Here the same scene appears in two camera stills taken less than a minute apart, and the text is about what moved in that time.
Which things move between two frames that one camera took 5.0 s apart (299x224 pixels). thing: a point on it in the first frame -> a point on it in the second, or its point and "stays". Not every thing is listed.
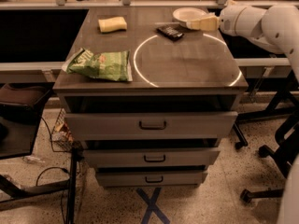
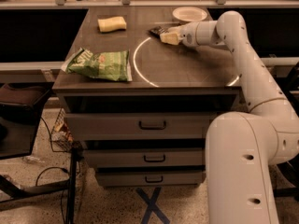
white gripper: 229,20 -> 188,35
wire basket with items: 62,138 stays
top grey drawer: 92,126 stays
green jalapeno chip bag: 112,65 stays
